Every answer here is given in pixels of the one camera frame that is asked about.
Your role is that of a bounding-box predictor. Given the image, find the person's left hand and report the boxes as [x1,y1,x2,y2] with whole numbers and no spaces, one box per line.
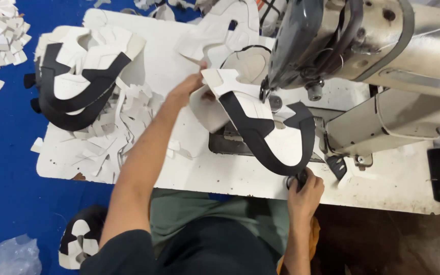
[166,61,216,110]

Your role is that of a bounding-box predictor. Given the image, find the person's right hand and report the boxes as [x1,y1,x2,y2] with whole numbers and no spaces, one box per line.
[287,167,325,223]

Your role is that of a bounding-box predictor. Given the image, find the black thread scissors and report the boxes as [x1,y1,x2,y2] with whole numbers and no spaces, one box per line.
[285,170,309,191]

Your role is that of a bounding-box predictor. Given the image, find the white and black shoe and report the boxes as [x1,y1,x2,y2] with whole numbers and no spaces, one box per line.
[189,68,317,177]

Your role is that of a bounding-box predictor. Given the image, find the large white shoe panel cutouts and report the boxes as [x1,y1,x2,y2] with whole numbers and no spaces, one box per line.
[174,0,262,70]

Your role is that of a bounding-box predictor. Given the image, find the beige black-edged shoe piece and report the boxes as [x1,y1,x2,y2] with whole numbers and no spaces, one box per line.
[220,45,273,86]

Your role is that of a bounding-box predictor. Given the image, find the orange cloth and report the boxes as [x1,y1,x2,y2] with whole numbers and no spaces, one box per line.
[277,216,321,275]

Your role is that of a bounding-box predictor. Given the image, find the pile of white trimmed scraps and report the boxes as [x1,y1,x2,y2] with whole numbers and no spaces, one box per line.
[31,78,195,185]

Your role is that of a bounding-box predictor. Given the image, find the person's green trousers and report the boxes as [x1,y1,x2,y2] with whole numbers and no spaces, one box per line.
[149,188,291,264]

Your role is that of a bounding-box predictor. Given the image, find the stack of sewn shoe uppers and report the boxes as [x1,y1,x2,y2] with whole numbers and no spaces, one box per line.
[24,24,147,133]

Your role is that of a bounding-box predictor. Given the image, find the grey industrial sewing machine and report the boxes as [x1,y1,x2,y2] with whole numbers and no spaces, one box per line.
[208,0,440,181]

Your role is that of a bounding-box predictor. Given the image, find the person's black shirt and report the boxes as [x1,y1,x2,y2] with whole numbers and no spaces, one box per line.
[79,217,282,275]

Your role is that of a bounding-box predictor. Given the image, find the bundle of finished shoe uppers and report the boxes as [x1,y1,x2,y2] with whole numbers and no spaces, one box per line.
[58,205,108,270]

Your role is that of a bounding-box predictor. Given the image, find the clear plastic bag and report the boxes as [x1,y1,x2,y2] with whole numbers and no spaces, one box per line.
[0,234,43,275]

